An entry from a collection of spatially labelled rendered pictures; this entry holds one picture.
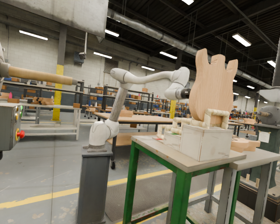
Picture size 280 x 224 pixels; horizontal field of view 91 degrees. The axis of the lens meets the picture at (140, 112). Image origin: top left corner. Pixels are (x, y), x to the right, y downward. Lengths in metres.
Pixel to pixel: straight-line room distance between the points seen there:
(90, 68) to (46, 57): 2.86
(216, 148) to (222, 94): 0.32
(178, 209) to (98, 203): 0.96
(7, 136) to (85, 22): 0.59
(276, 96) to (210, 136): 1.46
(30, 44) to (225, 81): 11.78
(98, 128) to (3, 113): 0.75
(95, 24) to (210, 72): 0.62
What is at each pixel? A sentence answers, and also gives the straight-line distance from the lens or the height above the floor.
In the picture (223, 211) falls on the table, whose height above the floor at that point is 0.55.
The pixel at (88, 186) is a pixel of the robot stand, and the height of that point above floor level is 0.39.
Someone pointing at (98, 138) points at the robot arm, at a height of 0.83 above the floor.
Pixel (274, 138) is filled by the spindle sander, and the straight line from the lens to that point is 2.50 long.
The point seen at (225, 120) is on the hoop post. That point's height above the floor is 1.16.
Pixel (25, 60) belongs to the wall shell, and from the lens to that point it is 11.92.
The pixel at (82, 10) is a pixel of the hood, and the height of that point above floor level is 1.44.
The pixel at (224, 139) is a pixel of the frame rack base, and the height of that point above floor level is 1.04.
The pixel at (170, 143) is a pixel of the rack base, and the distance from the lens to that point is 0.95.
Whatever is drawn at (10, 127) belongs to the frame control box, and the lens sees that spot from 0.83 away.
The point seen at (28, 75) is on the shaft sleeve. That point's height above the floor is 1.24.
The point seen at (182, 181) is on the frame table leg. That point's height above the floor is 0.85.
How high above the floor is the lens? 1.19
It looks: 3 degrees down
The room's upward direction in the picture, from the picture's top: 7 degrees clockwise
